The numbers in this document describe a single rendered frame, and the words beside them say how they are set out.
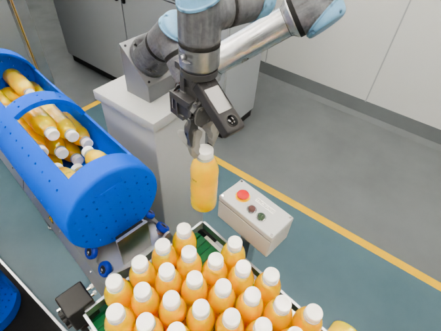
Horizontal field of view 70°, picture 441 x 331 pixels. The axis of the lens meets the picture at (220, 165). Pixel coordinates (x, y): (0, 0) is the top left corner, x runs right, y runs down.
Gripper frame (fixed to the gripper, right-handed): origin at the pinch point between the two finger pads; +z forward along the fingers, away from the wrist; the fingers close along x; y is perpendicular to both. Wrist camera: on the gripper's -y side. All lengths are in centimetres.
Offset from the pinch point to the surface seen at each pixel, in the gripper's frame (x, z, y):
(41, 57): -16, 45, 158
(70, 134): 12, 21, 51
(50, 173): 26.0, 13.3, 30.3
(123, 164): 11.3, 10.7, 18.4
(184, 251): 11.5, 23.5, -5.9
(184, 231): 7.8, 23.6, -1.2
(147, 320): 28.0, 23.5, -13.0
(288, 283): -58, 133, -15
